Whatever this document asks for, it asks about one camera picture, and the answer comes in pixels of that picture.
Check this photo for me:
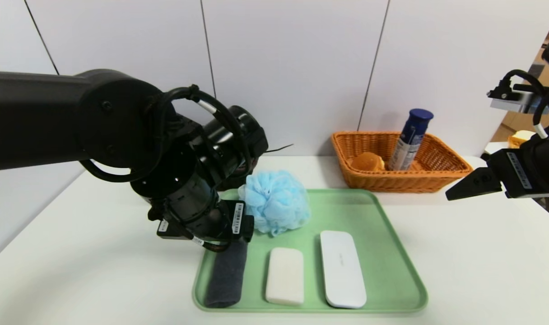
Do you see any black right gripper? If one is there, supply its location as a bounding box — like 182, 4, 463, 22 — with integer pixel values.
445, 135, 549, 201

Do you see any blue white spray can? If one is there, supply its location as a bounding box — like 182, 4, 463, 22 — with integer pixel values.
388, 108, 434, 171

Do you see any brown bread bun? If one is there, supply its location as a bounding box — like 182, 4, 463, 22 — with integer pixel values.
350, 152, 386, 172

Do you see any blue mesh bath pouf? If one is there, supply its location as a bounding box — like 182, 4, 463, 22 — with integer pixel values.
237, 170, 311, 237

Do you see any white soap bar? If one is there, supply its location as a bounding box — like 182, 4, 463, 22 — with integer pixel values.
265, 247, 304, 306

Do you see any dark grey towel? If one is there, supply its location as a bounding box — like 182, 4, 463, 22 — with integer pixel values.
205, 239, 249, 308

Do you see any orange wicker basket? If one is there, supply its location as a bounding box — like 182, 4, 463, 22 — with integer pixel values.
331, 131, 474, 194

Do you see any white side table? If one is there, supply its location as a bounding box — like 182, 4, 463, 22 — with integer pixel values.
484, 141, 549, 226

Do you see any yellow toast slice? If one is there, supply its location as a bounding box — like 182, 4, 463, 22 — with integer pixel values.
508, 130, 536, 149

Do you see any green plastic tray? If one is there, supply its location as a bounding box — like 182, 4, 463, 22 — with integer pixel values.
193, 188, 428, 313

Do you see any white oblong case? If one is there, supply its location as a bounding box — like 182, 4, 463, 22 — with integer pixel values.
320, 230, 367, 309

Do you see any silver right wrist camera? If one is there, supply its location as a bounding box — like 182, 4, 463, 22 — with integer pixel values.
488, 86, 549, 114

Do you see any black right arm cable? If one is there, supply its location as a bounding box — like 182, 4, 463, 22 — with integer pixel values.
500, 69, 549, 138

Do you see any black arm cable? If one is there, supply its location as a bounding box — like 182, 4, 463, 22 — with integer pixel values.
500, 69, 549, 138
78, 84, 294, 183

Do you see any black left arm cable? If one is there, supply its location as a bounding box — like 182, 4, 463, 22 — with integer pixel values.
78, 84, 294, 183

